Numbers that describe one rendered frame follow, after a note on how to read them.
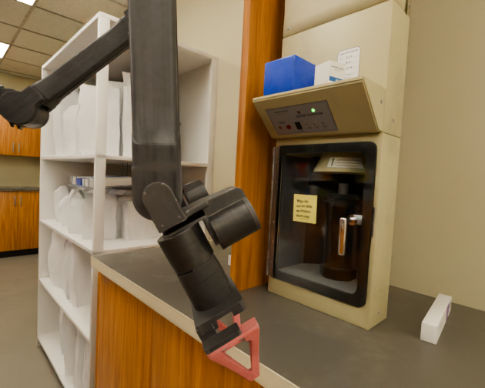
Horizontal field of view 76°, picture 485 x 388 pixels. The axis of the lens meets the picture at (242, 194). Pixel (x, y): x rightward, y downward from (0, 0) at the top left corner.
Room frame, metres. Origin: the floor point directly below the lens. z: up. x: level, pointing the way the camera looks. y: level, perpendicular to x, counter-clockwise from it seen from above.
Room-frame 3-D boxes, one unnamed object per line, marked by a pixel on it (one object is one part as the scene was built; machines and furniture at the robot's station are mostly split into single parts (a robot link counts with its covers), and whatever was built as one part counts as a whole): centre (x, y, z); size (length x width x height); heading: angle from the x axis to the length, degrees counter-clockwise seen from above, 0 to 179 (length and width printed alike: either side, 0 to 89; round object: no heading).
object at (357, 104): (0.80, -0.16, 1.46); 0.32 x 0.11 x 0.10; 44
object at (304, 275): (0.84, -0.20, 1.19); 0.30 x 0.01 x 0.40; 44
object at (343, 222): (0.74, -0.25, 1.17); 0.05 x 0.03 x 0.10; 134
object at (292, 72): (0.86, -0.11, 1.56); 0.10 x 0.10 x 0.09; 44
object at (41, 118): (0.80, 0.57, 1.43); 0.10 x 0.05 x 0.09; 104
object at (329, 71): (0.77, -0.20, 1.54); 0.05 x 0.05 x 0.06; 29
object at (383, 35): (0.93, -0.30, 1.33); 0.32 x 0.25 x 0.77; 44
